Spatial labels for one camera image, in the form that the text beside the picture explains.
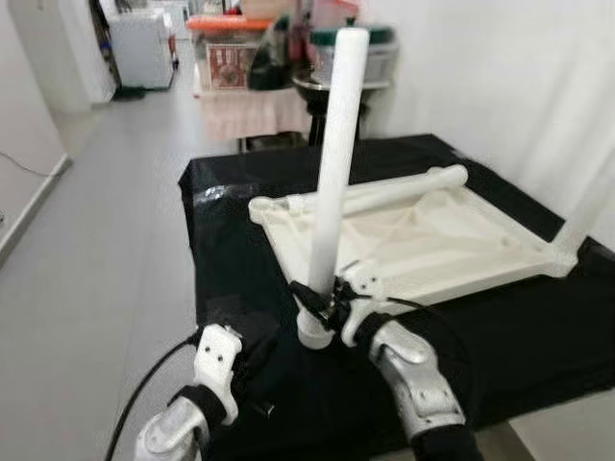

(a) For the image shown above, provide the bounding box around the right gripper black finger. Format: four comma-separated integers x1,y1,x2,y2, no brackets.
290,280,330,314

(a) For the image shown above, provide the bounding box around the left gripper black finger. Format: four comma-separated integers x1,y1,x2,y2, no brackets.
248,322,285,358

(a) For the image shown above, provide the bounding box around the white plastic table top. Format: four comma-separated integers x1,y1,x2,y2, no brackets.
248,181,579,349

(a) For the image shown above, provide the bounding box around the clear plastic bag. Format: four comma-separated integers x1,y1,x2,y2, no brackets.
192,181,253,205

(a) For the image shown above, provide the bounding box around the black round stool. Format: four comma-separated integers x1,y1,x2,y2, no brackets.
306,94,368,145

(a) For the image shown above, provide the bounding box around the beige cloth covered table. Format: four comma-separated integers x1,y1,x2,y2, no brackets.
197,86,313,143

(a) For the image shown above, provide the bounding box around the black table cloth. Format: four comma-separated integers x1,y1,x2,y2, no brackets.
178,133,615,461

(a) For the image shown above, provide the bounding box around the black wok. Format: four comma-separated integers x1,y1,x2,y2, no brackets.
291,69,332,97

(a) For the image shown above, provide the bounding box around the red patterned box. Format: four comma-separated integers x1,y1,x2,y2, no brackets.
205,40,256,92

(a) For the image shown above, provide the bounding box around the clear plastic storage container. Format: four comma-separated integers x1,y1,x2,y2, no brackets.
312,43,400,85

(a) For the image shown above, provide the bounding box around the dark green lid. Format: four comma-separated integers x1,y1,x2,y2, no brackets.
309,26,397,47

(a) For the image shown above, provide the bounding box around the orange plastic lid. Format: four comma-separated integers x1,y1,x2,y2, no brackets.
185,13,277,33

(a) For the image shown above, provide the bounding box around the white appliance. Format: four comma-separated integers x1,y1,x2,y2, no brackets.
108,10,177,90

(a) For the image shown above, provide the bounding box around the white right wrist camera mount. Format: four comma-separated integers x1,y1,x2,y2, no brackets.
336,261,387,347

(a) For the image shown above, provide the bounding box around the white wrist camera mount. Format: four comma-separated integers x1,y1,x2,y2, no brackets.
195,325,243,424
336,261,387,347

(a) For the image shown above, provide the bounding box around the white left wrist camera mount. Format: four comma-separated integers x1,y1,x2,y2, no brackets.
195,325,243,424

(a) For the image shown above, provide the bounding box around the thin black power cable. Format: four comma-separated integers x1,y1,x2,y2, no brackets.
0,152,51,180

